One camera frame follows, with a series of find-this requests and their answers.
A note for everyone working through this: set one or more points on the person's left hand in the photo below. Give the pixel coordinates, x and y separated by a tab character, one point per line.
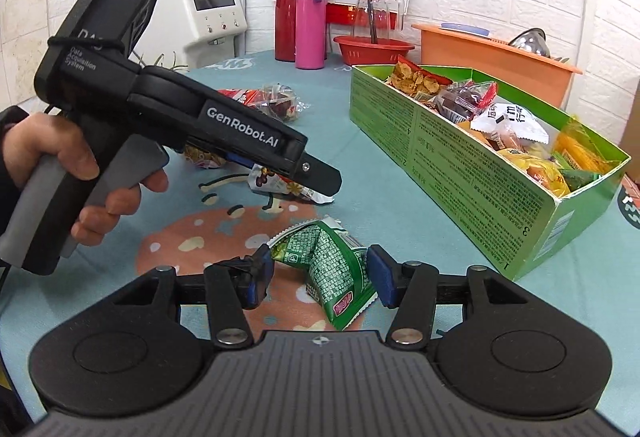
24	143

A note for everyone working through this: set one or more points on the white screen appliance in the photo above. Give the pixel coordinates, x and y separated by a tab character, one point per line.
185	35

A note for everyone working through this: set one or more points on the green snack packet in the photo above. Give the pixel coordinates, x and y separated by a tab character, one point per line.
334	263

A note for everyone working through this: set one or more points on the orange yellow bag in box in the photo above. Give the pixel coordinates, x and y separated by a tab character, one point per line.
416	82

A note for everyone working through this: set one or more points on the orange plastic basin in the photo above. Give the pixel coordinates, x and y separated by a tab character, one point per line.
542	77

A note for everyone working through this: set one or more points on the red dates bag in box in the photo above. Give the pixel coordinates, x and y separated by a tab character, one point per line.
462	101

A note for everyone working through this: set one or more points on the glass jar with spoon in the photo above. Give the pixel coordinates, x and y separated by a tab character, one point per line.
378	20

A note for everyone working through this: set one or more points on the pink thermos bottle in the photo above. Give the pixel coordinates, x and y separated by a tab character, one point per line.
310	34

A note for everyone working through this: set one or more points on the green cardboard snack box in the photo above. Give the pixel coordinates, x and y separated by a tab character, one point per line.
515	222

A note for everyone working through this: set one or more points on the red plastic colander bowl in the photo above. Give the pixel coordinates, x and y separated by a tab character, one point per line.
357	50

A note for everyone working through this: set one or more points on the yellow chip bag in box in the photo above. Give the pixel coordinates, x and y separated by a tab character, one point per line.
544	172

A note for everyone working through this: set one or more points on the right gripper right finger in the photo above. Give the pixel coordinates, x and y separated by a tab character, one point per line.
411	289

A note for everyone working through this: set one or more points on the steel bowl in basin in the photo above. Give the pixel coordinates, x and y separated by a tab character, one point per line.
533	41

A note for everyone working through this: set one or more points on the white snack packet in box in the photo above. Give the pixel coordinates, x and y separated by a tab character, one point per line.
505	120

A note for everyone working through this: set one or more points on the pink clear nut bag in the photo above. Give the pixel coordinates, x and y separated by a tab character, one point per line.
203	159

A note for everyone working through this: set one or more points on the clear dark candy bag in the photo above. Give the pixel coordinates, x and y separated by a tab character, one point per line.
279	102

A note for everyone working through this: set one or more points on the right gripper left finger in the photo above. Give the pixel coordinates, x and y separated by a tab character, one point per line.
231	287

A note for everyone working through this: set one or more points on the red peanut snack bag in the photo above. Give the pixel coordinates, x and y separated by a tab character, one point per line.
249	98

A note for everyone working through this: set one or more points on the blue lidded container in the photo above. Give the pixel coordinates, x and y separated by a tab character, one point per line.
465	29

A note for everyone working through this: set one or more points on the red white small snack packet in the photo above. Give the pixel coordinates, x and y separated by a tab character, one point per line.
265	181

